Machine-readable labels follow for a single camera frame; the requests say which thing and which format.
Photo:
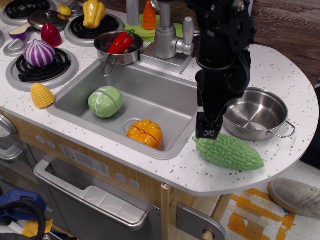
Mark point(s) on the grey suede shoe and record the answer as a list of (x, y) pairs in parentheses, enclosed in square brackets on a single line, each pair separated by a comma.
[(295, 197)]

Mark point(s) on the orange toy pumpkin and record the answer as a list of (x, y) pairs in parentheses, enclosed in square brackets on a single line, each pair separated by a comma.
[(146, 132)]

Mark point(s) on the purple toy eggplant half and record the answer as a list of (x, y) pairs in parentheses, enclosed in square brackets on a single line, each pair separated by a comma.
[(21, 32)]

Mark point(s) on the back right stove burner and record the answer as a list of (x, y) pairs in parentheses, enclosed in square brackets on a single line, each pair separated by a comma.
[(77, 34)]

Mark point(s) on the dark red toy pepper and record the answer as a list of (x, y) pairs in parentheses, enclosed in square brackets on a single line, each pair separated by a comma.
[(51, 35)]

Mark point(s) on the yellow toy corn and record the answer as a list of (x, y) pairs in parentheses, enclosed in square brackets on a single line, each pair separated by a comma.
[(42, 97)]

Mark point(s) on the grey toy oven door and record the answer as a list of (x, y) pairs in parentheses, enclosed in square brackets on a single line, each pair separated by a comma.
[(91, 209)]

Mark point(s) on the purple striped toy onion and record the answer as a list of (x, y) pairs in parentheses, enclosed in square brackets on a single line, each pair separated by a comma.
[(39, 54)]

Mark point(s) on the grey back stove knob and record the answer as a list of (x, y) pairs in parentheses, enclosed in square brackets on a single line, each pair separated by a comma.
[(76, 9)]

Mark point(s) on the green toy cabbage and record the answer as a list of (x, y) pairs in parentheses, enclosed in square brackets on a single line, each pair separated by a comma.
[(105, 101)]

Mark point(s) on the grey toy sink basin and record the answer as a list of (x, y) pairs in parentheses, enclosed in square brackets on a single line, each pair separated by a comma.
[(169, 101)]

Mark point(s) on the back left stove burner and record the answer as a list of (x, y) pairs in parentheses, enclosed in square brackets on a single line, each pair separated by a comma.
[(16, 13)]

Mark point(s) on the orange toy carrot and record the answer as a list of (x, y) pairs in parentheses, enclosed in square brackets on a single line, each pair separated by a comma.
[(149, 17)]

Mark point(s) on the silver toy faucet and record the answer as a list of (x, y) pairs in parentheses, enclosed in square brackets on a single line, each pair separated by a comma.
[(168, 51)]

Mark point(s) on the red toy chili pepper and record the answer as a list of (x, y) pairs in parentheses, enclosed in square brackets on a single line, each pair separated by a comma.
[(122, 42)]

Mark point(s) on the steel pot lid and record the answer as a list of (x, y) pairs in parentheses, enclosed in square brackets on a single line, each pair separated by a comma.
[(196, 42), (38, 18)]

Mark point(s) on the steel pot with handles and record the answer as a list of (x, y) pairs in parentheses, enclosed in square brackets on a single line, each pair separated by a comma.
[(257, 116)]

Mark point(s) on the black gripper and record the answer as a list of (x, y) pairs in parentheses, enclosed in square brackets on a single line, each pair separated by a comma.
[(208, 128)]

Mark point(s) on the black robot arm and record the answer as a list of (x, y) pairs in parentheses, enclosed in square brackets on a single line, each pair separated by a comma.
[(226, 32)]

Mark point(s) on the green bumpy toy squash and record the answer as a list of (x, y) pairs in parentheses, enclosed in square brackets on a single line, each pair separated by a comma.
[(229, 152)]

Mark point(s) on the yellow toy bell pepper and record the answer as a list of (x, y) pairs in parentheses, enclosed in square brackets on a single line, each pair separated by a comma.
[(94, 12)]

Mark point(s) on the small yellow toy vegetable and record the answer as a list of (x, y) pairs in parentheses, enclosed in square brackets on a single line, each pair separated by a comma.
[(64, 10)]

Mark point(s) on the small steel saucepan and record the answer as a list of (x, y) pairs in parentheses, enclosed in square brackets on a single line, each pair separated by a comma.
[(131, 55)]

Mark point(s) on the grey stove knob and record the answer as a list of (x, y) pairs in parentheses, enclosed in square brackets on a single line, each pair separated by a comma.
[(15, 48), (76, 9)]

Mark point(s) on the front left stove burner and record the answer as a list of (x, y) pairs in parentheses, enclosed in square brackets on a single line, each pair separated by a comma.
[(21, 75)]

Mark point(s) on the blue clamp with black hose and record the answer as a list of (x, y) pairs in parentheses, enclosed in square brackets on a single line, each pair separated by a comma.
[(21, 204)]

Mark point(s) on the stove burner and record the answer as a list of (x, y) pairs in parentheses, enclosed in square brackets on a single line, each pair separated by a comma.
[(16, 13), (77, 34), (21, 75)]

